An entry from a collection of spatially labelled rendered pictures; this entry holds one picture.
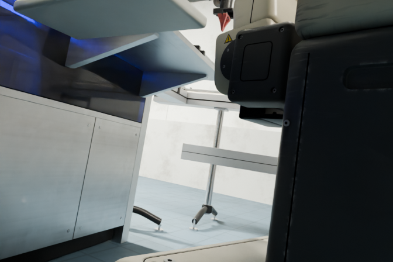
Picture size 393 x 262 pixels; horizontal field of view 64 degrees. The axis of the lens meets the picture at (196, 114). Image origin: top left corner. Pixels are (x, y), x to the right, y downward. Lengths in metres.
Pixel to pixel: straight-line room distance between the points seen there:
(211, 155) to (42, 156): 1.37
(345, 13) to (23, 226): 1.09
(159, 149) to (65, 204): 3.63
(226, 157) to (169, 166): 2.55
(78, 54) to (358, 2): 0.94
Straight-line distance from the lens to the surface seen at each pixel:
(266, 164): 2.21
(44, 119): 1.18
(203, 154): 2.32
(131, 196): 1.70
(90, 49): 1.17
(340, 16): 0.47
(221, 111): 2.33
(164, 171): 4.81
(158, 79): 1.58
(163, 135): 4.86
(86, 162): 1.36
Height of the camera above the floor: 0.50
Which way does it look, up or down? 7 degrees up
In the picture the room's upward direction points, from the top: 9 degrees clockwise
